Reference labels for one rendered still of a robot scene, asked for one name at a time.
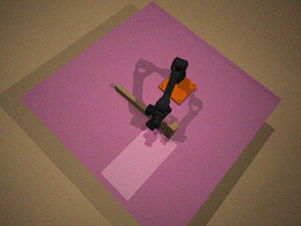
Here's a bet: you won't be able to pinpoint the short wooden post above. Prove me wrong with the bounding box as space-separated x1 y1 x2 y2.
164 120 179 139

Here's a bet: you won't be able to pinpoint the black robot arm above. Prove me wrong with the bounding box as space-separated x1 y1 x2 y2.
145 57 188 129

